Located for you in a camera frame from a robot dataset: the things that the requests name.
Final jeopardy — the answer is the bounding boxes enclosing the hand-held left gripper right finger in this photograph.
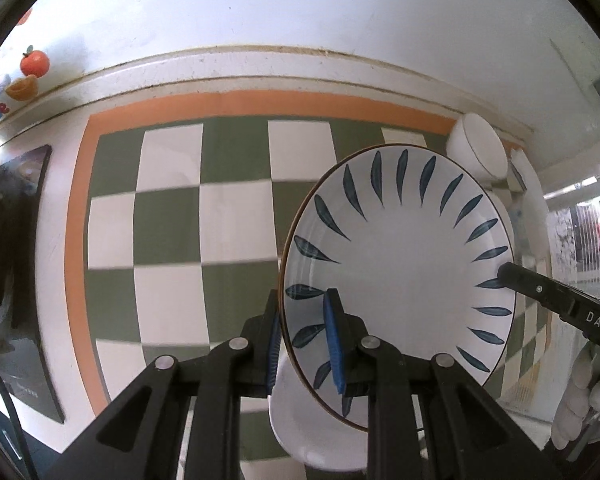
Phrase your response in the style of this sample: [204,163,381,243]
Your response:
[322,287,561,480]

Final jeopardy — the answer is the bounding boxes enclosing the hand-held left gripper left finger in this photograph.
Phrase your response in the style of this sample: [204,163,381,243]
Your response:
[45,287,283,480]

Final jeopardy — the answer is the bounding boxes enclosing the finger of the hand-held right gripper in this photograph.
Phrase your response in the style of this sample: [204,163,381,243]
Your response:
[497,261,578,318]

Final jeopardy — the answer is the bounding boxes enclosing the plain white plate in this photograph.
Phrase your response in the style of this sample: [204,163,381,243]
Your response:
[267,350,426,467]

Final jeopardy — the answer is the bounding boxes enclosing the white plate with leaf pattern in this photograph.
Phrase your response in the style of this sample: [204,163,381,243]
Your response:
[278,144,518,432]

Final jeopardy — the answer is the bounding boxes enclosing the white bowl with dark rim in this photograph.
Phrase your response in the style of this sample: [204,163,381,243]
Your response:
[446,112,510,186]

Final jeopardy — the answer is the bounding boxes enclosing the person's right hand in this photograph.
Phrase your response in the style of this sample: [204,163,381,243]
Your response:
[551,345,600,451]

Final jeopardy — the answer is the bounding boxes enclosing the glass balcony door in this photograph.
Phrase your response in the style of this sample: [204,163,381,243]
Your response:
[540,145,600,421]

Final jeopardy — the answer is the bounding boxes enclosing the folded white cloth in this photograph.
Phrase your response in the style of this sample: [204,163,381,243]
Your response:
[507,147,551,266]

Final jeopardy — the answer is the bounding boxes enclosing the green white checkered mat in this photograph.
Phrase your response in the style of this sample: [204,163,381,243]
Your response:
[64,89,556,418]

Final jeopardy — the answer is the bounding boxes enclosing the black cooktop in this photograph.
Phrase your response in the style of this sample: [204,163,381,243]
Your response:
[0,145,66,423]

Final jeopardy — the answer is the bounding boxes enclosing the half orange fruit sticker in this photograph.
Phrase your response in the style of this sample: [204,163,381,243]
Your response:
[5,74,39,102]

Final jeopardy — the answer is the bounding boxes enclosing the whole orange fruit sticker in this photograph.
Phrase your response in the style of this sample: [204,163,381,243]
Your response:
[20,46,50,78]

